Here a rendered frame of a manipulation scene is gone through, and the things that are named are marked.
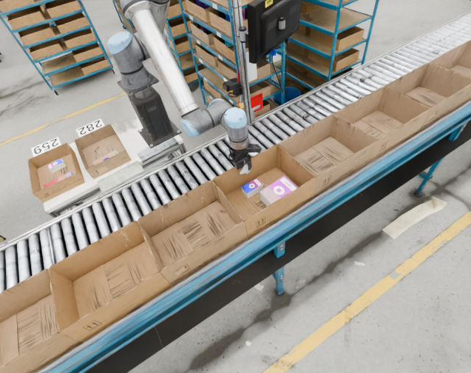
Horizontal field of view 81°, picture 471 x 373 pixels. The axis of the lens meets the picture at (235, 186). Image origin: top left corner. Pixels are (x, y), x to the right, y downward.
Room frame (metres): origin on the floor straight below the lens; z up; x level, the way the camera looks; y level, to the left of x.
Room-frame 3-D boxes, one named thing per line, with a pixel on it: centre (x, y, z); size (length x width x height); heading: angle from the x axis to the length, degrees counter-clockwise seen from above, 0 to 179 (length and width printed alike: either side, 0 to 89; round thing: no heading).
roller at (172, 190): (1.12, 0.38, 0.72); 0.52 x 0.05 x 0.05; 23
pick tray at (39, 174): (1.48, 1.19, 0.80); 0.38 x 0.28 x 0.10; 23
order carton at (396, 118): (1.14, -0.85, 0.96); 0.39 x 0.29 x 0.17; 112
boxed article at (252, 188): (0.90, -0.09, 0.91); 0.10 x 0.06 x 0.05; 113
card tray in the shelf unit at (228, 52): (2.39, -0.28, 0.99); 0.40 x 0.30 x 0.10; 19
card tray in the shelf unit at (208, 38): (2.83, -0.10, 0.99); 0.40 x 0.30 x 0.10; 21
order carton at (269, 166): (0.84, -0.13, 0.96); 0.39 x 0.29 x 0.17; 113
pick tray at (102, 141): (1.61, 0.88, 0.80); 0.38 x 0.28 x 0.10; 24
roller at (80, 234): (0.89, 0.92, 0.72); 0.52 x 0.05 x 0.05; 23
